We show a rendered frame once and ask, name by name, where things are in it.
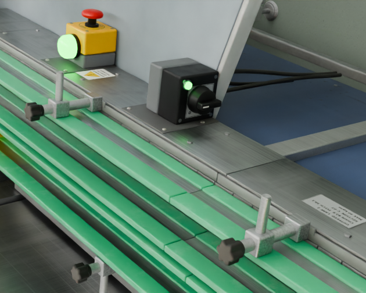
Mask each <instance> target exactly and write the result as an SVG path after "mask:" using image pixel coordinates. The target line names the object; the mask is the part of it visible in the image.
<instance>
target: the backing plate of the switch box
mask: <svg viewBox="0 0 366 293"><path fill-rule="evenodd" d="M121 109H122V110H124V111H126V112H127V113H129V114H131V115H133V116H134V117H136V118H137V119H139V120H140V121H142V122H144V123H146V124H147V125H149V126H151V127H152V128H154V129H155V130H157V131H159V132H161V133H162V134H164V133H170V132H173V131H178V130H184V129H188V128H192V127H198V126H204V125H207V124H212V123H217V122H219V121H218V120H216V119H214V118H212V117H211V118H208V119H202V120H197V121H193V122H187V123H182V124H173V123H172V122H170V121H168V120H166V119H165V118H163V117H161V116H159V115H158V114H156V113H154V112H153V111H151V110H149V109H147V108H146V103H145V104H141V105H135V106H128V107H124V108H121Z"/></svg>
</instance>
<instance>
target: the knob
mask: <svg viewBox="0 0 366 293"><path fill-rule="evenodd" d="M221 103H222V102H221V100H219V99H216V95H215V93H214V92H213V91H211V90H210V89H209V88H207V87H206V86H204V85H199V86H197V87H195V88H194V89H193V90H192V91H191V93H190V94H189V97H188V102H187V104H188V108H189V110H190V111H191V112H193V113H198V114H200V115H206V114H208V113H210V112H211V111H212V110H213V108H217V107H221Z"/></svg>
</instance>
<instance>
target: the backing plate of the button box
mask: <svg viewBox="0 0 366 293"><path fill-rule="evenodd" d="M40 60H41V61H43V62H44V63H46V64H48V65H49V66H51V67H52V68H54V69H56V70H57V71H63V72H64V74H66V73H75V72H82V71H87V70H96V69H105V68H111V67H116V66H115V65H110V66H101V67H92V68H87V69H83V68H82V67H80V66H78V65H77V64H75V63H73V62H71V61H69V60H68V59H65V58H63V57H58V58H49V59H40Z"/></svg>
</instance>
